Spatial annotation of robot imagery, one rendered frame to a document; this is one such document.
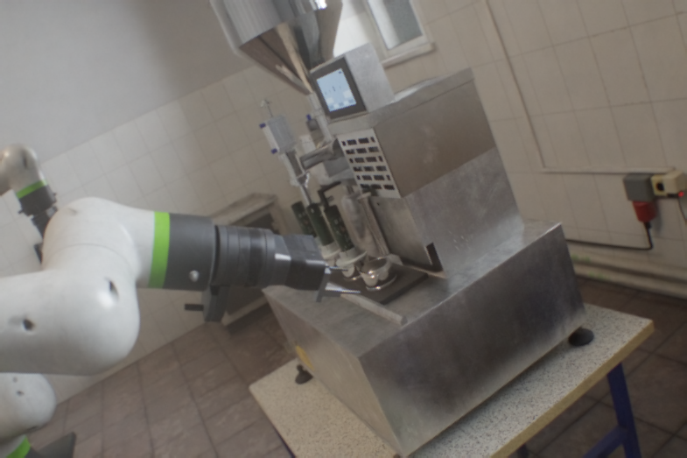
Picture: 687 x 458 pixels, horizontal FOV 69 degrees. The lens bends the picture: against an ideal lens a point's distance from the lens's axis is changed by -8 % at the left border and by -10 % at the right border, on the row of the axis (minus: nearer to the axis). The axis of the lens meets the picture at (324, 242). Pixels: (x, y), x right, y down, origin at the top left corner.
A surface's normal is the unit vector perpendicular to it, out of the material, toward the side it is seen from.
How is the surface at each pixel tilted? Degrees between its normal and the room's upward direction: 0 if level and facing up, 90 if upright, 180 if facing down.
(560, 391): 0
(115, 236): 69
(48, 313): 64
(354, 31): 90
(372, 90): 90
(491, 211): 90
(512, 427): 0
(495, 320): 90
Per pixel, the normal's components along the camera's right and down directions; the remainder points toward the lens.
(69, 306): 0.15, -0.40
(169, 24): 0.37, 0.11
